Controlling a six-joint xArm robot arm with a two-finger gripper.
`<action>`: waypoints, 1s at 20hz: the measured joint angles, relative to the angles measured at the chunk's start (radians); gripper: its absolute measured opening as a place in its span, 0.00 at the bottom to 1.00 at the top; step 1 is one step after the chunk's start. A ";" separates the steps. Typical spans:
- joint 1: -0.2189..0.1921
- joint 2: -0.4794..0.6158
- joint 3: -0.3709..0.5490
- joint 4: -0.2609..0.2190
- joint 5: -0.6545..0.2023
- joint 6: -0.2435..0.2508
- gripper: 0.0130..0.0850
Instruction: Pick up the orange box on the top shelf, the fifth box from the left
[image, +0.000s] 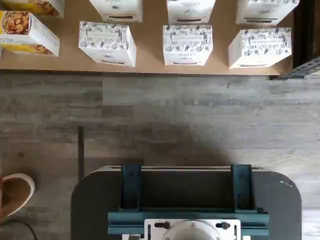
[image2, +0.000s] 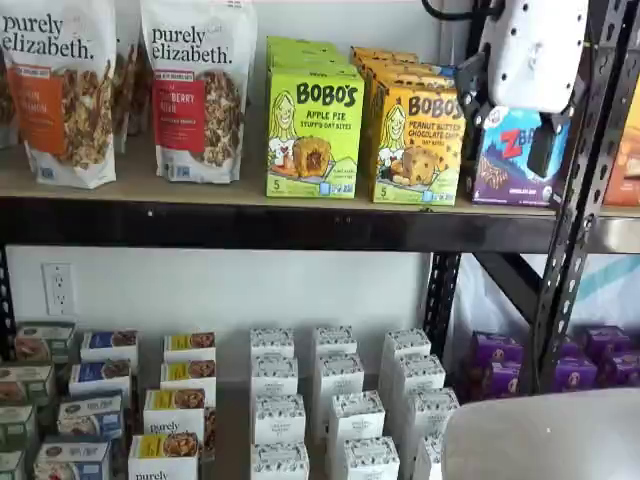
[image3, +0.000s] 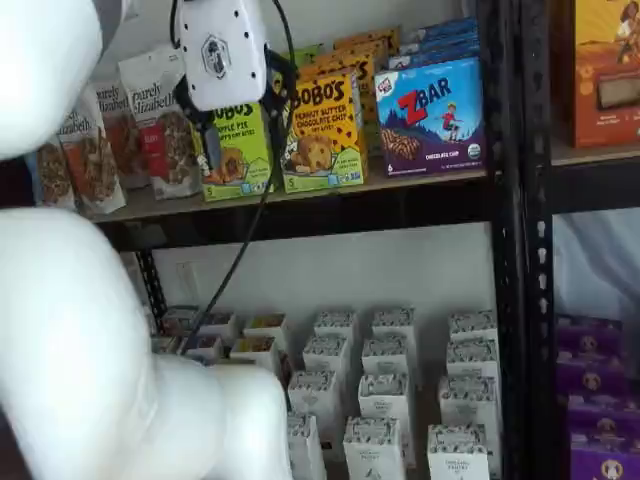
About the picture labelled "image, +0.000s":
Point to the dark grey robot base table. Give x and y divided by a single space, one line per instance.
95 200

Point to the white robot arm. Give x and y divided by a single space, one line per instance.
192 232

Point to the wooden shelf board with cartons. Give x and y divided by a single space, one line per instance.
70 62

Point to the black shelf side beam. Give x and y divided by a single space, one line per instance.
305 30

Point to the white floral carton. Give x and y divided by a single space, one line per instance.
187 42
260 47
117 8
267 10
191 10
107 42

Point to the white mounting plate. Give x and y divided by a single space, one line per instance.
157 235

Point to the yellow granola carton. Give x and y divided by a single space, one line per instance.
27 35
37 5

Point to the brown white-soled shoe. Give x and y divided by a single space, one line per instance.
15 190

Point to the teal metal frame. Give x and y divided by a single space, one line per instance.
125 220

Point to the grey perforated metal post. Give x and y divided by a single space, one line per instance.
300 70

